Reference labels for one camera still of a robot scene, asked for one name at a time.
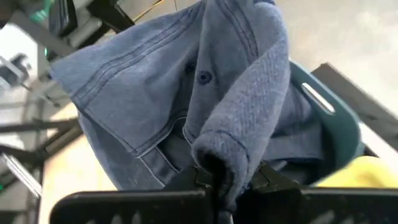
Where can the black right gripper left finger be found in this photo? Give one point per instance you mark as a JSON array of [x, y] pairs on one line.
[[130, 208]]

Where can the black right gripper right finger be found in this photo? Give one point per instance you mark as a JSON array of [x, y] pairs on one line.
[[326, 207]]

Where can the yellow plastic bin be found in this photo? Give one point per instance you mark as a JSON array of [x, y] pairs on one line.
[[367, 174]]

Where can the blue plastic bin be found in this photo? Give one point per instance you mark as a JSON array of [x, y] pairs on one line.
[[339, 130]]

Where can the black aluminium table frame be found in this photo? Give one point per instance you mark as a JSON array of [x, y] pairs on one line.
[[59, 140]]

